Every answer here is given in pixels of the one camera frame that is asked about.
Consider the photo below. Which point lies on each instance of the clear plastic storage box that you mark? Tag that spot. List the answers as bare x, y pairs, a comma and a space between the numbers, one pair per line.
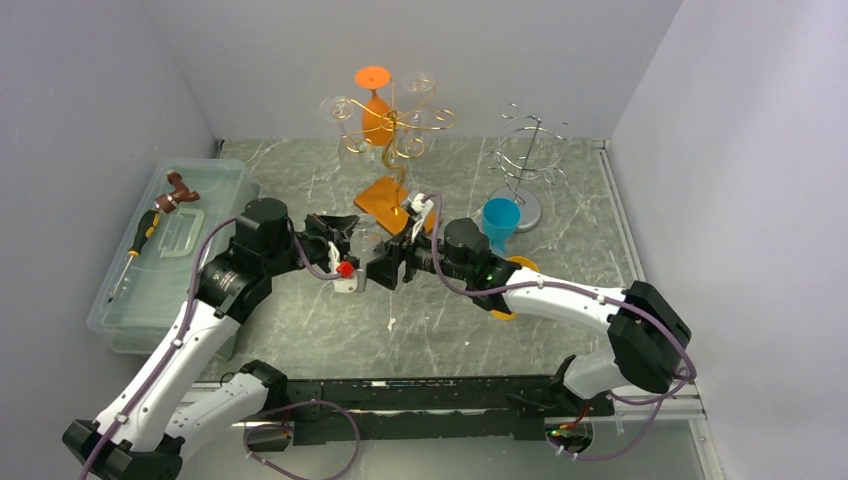
156, 284

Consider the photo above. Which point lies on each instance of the black yellow screwdriver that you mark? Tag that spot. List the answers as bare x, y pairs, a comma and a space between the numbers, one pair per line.
145, 228

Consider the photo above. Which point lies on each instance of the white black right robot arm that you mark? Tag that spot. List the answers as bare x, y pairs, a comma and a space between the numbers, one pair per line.
646, 338

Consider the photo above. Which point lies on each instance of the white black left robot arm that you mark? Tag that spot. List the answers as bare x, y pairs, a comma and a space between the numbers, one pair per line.
145, 432

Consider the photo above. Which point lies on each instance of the clear wine glass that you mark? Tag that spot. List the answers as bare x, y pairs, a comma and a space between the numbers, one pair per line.
415, 133

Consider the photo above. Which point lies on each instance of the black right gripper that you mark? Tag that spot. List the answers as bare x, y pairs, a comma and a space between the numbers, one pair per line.
384, 270

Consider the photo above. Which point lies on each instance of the orange plastic goblet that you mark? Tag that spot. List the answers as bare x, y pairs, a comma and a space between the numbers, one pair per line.
374, 122

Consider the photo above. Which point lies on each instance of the gold wire glass rack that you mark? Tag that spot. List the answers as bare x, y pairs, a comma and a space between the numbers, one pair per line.
384, 197

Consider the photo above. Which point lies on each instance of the clear pink tinted glass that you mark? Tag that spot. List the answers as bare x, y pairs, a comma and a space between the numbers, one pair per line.
354, 150

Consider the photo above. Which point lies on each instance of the brown bronze faucet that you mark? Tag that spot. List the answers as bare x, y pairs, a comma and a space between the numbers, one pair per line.
170, 201

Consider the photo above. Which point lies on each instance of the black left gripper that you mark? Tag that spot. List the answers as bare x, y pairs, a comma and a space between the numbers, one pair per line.
331, 229

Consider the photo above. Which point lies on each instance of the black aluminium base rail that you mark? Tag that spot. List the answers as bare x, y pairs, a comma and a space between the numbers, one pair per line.
411, 404

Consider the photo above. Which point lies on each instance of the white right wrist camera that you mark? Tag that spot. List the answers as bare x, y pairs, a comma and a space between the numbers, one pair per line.
419, 208

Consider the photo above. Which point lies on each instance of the chrome wire glass rack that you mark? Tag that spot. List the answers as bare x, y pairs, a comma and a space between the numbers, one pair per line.
526, 152

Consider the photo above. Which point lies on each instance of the clear small glass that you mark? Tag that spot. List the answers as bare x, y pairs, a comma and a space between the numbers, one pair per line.
367, 240

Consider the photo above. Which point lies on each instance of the blue plastic goblet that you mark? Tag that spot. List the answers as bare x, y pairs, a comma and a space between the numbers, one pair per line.
500, 218

